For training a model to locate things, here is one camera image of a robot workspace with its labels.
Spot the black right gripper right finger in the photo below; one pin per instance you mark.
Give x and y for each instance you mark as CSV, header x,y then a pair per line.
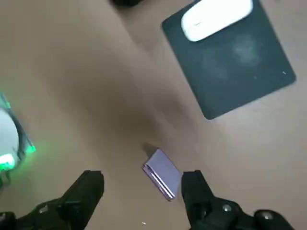
x,y
204,210

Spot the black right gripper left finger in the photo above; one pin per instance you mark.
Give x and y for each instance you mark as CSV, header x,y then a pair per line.
x,y
72,203

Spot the purple folding phone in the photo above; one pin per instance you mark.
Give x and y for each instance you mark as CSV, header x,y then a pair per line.
x,y
165,175

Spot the grey laptop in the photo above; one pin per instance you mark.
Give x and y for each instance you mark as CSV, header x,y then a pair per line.
x,y
127,2

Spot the black mouse pad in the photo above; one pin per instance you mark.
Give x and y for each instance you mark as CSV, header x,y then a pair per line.
x,y
235,79

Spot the white computer mouse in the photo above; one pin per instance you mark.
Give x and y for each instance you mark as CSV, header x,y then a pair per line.
x,y
216,19

